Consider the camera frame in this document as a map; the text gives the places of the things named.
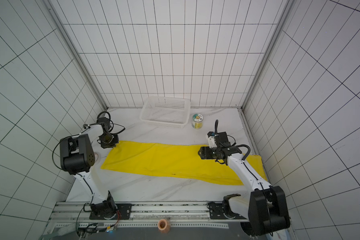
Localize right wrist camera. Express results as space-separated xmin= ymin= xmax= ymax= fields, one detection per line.
xmin=207 ymin=134 xmax=217 ymax=149

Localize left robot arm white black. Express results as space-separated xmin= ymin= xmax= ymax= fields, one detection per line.
xmin=58 ymin=111 xmax=125 ymax=220

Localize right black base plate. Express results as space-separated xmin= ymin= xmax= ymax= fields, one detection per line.
xmin=207 ymin=201 xmax=245 ymax=220

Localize clear tape roll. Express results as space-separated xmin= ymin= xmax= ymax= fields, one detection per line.
xmin=94 ymin=152 xmax=101 ymax=165

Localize brown tape roll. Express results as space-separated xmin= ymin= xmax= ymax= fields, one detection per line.
xmin=158 ymin=219 xmax=171 ymax=234

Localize small circuit board with cables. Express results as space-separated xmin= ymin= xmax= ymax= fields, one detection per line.
xmin=76 ymin=223 xmax=118 ymax=237

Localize white plastic basket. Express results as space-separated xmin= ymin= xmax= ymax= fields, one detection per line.
xmin=140 ymin=97 xmax=191 ymax=129

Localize small jar yellow label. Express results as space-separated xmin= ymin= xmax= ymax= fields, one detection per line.
xmin=192 ymin=113 xmax=204 ymax=129

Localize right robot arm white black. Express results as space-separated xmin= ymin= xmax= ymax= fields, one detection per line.
xmin=198 ymin=130 xmax=291 ymax=236

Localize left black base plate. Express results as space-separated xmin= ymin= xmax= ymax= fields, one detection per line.
xmin=89 ymin=204 xmax=133 ymax=221

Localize aluminium mounting rail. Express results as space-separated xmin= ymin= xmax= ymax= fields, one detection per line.
xmin=44 ymin=200 xmax=293 ymax=238

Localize yellow trousers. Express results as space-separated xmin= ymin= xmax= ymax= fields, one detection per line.
xmin=101 ymin=141 xmax=268 ymax=186

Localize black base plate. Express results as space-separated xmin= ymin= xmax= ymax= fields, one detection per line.
xmin=89 ymin=204 xmax=133 ymax=221
xmin=207 ymin=201 xmax=245 ymax=220

